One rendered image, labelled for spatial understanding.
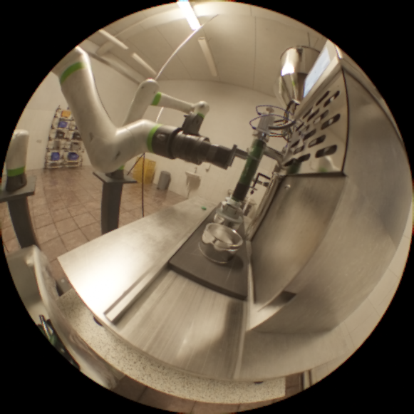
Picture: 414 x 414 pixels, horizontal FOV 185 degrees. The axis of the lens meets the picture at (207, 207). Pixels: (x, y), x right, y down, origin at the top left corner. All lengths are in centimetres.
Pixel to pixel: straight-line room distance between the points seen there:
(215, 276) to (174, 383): 34
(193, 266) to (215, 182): 383
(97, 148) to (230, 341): 39
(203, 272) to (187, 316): 7
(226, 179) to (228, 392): 400
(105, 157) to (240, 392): 68
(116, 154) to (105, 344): 47
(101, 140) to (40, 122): 511
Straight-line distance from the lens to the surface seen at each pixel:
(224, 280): 19
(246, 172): 29
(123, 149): 34
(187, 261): 19
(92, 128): 36
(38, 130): 540
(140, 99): 79
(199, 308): 16
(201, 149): 29
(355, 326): 158
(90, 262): 18
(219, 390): 46
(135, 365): 41
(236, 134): 418
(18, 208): 85
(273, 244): 16
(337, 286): 17
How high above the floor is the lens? 116
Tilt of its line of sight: 16 degrees down
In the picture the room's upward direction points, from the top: 22 degrees clockwise
